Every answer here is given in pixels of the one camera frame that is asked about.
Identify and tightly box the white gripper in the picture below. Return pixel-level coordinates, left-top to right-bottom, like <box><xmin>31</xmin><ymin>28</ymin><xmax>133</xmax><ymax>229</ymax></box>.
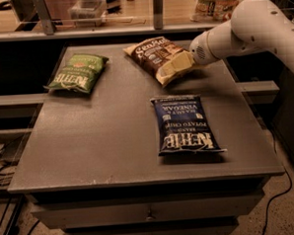
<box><xmin>161</xmin><ymin>32</ymin><xmax>218</xmax><ymax>77</ymax></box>

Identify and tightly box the brown Sea Salt chip bag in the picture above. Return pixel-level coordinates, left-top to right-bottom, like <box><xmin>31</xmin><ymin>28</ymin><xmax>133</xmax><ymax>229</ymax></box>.
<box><xmin>123</xmin><ymin>37</ymin><xmax>205</xmax><ymax>87</ymax></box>

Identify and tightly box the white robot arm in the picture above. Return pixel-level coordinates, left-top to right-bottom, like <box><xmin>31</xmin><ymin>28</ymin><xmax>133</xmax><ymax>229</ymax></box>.
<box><xmin>188</xmin><ymin>0</ymin><xmax>294</xmax><ymax>73</ymax></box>

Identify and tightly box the colourful snack bag on shelf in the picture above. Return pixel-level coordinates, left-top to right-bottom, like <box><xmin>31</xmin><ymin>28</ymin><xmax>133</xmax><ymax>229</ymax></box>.
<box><xmin>190</xmin><ymin>0</ymin><xmax>244</xmax><ymax>22</ymax></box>

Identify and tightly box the blue Kettle chip bag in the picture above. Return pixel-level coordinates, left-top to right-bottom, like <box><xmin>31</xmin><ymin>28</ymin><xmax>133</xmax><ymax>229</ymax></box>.
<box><xmin>150</xmin><ymin>95</ymin><xmax>224</xmax><ymax>155</ymax></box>

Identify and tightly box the green Kettle chip bag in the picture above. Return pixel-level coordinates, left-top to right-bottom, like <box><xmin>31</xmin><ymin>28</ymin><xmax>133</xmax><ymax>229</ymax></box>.
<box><xmin>45</xmin><ymin>53</ymin><xmax>109</xmax><ymax>94</ymax></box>

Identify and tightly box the clear plastic container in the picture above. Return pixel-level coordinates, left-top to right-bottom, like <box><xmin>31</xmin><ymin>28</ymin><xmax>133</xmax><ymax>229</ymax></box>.
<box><xmin>68</xmin><ymin>0</ymin><xmax>106</xmax><ymax>28</ymax></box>

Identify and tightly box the grey metal shelf rack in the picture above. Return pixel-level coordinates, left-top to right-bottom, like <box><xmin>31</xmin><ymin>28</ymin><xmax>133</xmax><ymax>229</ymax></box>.
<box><xmin>0</xmin><ymin>0</ymin><xmax>294</xmax><ymax>43</ymax></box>

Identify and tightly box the grey drawer cabinet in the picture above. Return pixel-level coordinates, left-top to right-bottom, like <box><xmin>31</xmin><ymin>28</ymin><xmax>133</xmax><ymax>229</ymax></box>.
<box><xmin>9</xmin><ymin>44</ymin><xmax>283</xmax><ymax>235</ymax></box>

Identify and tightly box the black cable right floor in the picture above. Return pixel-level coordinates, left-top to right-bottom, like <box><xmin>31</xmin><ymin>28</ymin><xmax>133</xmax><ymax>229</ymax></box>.
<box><xmin>255</xmin><ymin>124</ymin><xmax>294</xmax><ymax>235</ymax></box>

